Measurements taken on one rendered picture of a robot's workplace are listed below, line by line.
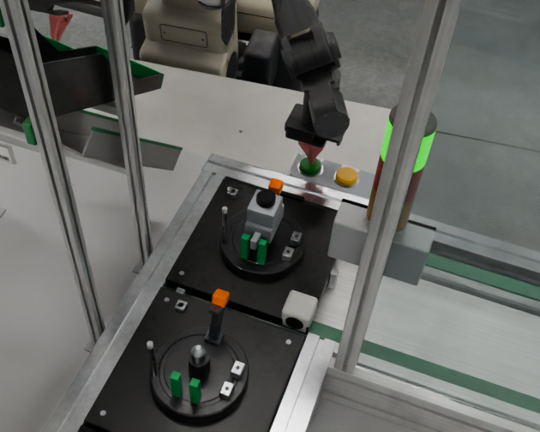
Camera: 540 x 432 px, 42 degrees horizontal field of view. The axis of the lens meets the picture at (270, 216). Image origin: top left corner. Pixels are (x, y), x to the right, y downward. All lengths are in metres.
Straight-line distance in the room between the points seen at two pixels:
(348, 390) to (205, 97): 0.78
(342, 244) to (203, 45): 1.03
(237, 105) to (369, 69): 1.63
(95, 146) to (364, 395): 0.54
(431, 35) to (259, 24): 1.44
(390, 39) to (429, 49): 2.72
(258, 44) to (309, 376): 1.11
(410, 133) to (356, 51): 2.56
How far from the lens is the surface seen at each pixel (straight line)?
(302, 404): 1.04
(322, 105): 1.09
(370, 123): 1.58
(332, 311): 1.17
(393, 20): 3.50
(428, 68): 0.66
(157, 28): 1.84
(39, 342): 1.23
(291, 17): 1.11
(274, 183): 1.12
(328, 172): 1.31
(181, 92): 1.62
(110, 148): 1.07
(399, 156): 0.73
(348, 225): 0.86
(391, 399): 1.10
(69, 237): 0.98
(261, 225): 1.08
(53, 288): 1.29
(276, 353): 1.06
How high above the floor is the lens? 1.89
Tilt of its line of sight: 49 degrees down
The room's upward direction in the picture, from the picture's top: 4 degrees clockwise
